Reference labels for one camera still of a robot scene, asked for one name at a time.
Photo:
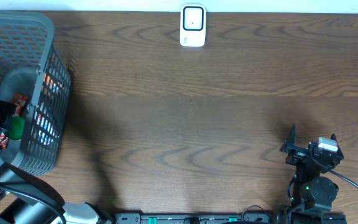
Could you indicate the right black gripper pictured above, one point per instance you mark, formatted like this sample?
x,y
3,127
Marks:
x,y
298,154

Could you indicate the green lid jar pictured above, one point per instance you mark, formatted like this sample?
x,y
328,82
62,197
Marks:
x,y
16,128

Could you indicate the red Top chocolate bar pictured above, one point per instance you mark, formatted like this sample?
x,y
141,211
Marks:
x,y
19,101

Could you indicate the white Panadol box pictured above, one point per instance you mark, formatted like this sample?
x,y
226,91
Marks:
x,y
47,133

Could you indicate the small orange box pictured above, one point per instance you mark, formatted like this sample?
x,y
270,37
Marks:
x,y
50,85

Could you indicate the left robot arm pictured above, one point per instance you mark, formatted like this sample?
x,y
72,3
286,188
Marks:
x,y
25,198

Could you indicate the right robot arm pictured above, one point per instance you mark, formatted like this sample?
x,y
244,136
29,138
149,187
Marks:
x,y
311,194

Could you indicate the grey plastic basket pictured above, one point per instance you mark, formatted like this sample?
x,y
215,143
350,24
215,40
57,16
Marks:
x,y
27,53

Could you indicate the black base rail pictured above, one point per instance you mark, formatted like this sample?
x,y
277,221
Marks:
x,y
252,217

